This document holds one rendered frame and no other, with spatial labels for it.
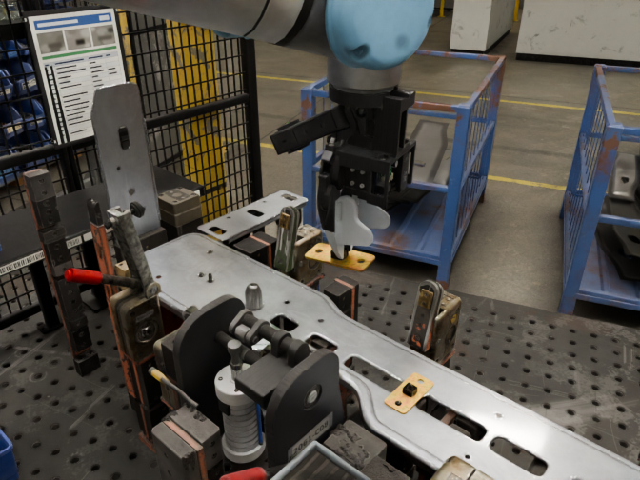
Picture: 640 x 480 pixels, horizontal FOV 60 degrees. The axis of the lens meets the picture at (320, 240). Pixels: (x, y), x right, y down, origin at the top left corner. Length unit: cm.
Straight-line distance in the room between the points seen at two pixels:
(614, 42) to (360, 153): 803
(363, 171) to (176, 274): 65
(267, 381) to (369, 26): 43
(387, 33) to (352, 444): 49
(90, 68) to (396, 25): 120
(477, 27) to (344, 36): 820
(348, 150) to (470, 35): 801
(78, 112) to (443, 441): 112
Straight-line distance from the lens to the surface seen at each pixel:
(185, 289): 111
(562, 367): 147
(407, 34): 37
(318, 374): 65
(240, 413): 76
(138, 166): 128
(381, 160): 57
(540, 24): 850
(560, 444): 87
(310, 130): 62
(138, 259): 98
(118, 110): 122
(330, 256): 70
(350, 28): 35
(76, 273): 94
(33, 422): 138
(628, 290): 292
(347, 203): 62
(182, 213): 134
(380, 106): 57
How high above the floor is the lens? 161
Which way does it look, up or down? 29 degrees down
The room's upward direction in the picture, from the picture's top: straight up
